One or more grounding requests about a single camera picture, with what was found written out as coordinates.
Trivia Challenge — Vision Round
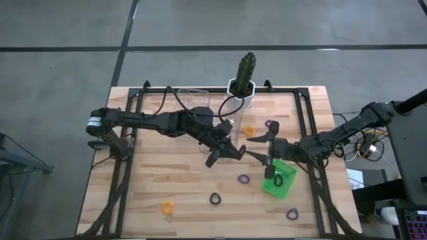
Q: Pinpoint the small clear plastic bin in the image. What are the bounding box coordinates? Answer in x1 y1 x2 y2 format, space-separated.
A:
165 87 211 139

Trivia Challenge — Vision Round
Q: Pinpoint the green cactus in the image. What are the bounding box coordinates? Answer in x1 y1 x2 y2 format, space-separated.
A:
232 51 258 99

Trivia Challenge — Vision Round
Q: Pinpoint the black pole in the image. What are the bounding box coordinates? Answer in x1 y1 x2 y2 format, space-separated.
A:
395 88 427 115

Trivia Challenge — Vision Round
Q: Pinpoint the grey metal cart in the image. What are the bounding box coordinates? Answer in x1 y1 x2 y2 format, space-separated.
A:
0 132 54 240

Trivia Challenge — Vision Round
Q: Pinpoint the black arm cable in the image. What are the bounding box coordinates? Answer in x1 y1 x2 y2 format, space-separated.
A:
151 85 246 119
308 128 388 163

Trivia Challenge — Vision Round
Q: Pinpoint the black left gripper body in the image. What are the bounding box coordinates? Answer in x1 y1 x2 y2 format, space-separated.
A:
199 119 243 169

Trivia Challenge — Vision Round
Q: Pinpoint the black metal table frame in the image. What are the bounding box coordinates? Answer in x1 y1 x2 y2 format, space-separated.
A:
75 79 363 240

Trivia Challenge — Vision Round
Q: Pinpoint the white paper sheet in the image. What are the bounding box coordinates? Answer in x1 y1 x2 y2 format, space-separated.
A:
346 168 365 190

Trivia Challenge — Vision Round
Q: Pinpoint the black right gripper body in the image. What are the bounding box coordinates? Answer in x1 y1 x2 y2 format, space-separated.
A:
264 119 303 180

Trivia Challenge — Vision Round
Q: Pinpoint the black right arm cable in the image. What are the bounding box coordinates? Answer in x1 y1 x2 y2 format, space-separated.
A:
308 128 388 163

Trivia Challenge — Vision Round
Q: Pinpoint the white bottle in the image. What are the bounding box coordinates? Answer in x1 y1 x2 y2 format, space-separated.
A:
374 206 400 227

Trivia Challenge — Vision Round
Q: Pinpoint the yellow cable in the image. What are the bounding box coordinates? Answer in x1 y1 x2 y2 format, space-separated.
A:
358 129 390 158

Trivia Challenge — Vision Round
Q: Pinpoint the grey side desk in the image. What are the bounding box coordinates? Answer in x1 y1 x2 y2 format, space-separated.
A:
380 99 427 206

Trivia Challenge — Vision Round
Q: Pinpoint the large clear plastic bin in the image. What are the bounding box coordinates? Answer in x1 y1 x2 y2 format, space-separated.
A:
198 106 243 159

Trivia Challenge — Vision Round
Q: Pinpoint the black side stand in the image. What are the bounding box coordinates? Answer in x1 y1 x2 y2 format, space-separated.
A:
352 179 406 216

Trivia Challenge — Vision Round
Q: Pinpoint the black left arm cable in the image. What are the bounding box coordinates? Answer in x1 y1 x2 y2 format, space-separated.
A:
151 85 246 119

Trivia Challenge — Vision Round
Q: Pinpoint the white hexagonal plant pot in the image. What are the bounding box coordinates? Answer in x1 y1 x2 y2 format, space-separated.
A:
226 77 257 112

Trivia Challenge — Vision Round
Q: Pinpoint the green plastic basket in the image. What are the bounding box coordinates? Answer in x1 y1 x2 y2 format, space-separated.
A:
261 158 298 200

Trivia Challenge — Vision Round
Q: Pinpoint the backlit keyboard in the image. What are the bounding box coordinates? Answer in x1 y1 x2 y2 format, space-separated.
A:
402 209 427 240

